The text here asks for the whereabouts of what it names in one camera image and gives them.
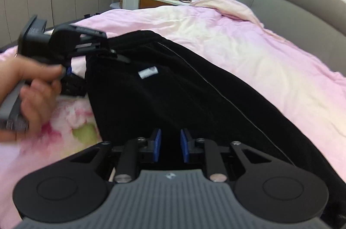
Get black pants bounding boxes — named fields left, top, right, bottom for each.
left=85, top=31, right=345, bottom=228

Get person's left hand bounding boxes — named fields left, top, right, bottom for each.
left=1, top=56, right=63, bottom=142

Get pink floral duvet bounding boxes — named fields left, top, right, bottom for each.
left=1, top=0, right=345, bottom=212

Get grey upholstered headboard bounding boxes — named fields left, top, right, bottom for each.
left=236, top=0, right=345, bottom=74

